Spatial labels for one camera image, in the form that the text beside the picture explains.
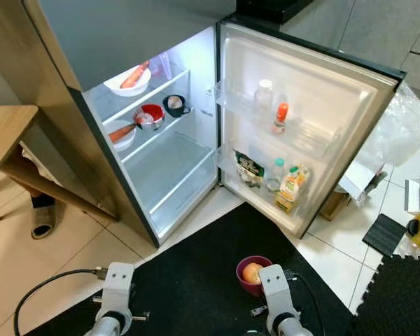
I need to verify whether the maroon plastic bowl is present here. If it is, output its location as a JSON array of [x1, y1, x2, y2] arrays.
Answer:
[[236, 255, 274, 297]]

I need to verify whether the yellow brown onion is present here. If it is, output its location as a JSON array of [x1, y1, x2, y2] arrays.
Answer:
[[241, 262, 265, 284]]

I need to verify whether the silver fridge main door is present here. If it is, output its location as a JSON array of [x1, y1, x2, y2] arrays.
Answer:
[[213, 20, 405, 239]]

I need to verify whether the silver fridge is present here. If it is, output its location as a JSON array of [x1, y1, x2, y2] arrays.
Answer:
[[21, 0, 221, 247]]

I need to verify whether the black floor carpet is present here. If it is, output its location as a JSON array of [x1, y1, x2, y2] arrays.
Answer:
[[28, 203, 354, 336]]

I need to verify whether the yellow juice carton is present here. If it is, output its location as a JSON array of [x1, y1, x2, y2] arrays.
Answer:
[[276, 164, 311, 213]]

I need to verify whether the brown cardboard box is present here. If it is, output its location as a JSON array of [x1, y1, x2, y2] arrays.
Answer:
[[318, 190, 351, 221]]

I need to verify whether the clear bottle green cap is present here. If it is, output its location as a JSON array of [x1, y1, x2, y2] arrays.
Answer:
[[266, 157, 286, 193]]

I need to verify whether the green black food bag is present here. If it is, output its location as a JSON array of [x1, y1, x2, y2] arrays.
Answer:
[[233, 149, 267, 188]]

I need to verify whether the black foam puzzle mat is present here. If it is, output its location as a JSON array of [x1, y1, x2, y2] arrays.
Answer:
[[346, 255, 420, 336]]

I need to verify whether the small black ribbed mat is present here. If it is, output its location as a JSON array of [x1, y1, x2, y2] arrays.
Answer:
[[363, 213, 407, 258]]

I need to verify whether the white flat box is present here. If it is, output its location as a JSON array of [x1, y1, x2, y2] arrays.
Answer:
[[338, 164, 379, 204]]

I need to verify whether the small bottle orange cap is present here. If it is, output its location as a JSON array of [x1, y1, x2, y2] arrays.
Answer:
[[272, 102, 290, 135]]

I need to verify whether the clear bottle white cap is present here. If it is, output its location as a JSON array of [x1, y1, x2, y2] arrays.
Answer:
[[253, 78, 277, 120]]

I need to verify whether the white bowl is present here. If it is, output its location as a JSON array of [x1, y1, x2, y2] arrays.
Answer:
[[111, 126, 138, 153]]

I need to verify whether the black mug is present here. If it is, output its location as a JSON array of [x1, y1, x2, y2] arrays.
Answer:
[[162, 94, 191, 118]]

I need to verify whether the red pot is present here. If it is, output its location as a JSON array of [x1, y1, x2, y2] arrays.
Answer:
[[133, 104, 165, 132]]

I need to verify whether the orange carrot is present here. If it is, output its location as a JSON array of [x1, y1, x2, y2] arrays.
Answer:
[[119, 62, 151, 88], [108, 122, 137, 143]]

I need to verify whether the grey slipper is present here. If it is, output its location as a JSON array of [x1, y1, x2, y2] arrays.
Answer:
[[31, 204, 57, 240]]

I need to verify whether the light wooden dining table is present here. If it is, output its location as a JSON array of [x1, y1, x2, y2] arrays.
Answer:
[[0, 105, 120, 223]]

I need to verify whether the white plate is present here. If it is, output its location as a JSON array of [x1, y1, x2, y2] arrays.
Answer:
[[104, 66, 151, 97]]

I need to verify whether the clear plastic cup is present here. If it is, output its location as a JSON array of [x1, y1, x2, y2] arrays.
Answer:
[[147, 52, 172, 79]]

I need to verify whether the grey kitchen cabinet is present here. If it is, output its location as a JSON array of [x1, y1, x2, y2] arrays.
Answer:
[[280, 0, 420, 99]]

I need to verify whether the black kitchen countertop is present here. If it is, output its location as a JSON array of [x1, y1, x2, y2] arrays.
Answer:
[[236, 0, 316, 24]]

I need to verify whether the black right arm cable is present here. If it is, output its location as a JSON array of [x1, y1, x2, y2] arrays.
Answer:
[[290, 272, 330, 336]]

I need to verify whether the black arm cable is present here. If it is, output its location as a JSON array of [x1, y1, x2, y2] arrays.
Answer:
[[14, 268, 109, 336], [290, 272, 330, 336]]

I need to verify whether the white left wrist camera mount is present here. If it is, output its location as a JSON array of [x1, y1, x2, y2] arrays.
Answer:
[[106, 262, 135, 319]]

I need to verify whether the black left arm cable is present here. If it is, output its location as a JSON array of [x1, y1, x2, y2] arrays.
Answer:
[[14, 268, 109, 336]]

